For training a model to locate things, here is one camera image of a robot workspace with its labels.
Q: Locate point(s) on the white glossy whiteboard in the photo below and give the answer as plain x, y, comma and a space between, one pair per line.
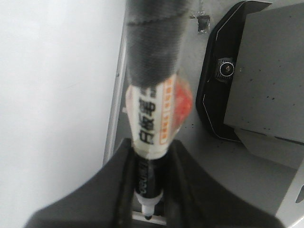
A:
58, 62

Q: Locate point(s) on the black whiteboard marker pen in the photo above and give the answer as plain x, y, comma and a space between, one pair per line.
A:
157, 99

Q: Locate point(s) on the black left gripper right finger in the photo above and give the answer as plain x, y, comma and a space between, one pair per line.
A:
193, 199

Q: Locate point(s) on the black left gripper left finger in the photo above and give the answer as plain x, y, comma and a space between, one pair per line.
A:
104, 201

